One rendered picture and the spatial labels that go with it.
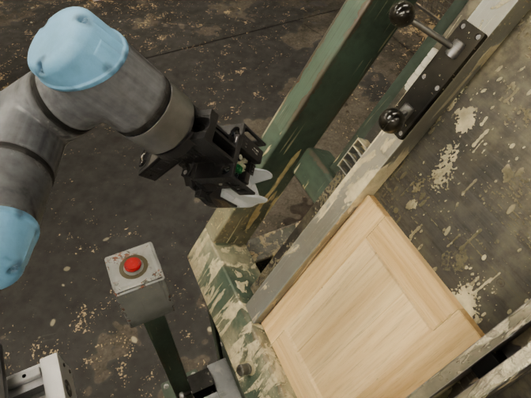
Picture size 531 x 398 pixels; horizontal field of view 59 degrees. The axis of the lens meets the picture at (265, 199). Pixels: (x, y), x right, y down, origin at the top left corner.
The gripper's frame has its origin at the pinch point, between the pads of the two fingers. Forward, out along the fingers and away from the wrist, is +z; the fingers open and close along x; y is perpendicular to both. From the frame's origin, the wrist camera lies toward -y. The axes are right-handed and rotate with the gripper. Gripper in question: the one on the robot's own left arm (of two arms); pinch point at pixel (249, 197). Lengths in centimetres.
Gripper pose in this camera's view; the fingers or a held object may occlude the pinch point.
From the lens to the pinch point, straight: 68.8
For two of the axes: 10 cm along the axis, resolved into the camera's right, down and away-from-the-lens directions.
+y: 8.5, -0.2, -5.3
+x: 1.9, -9.2, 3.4
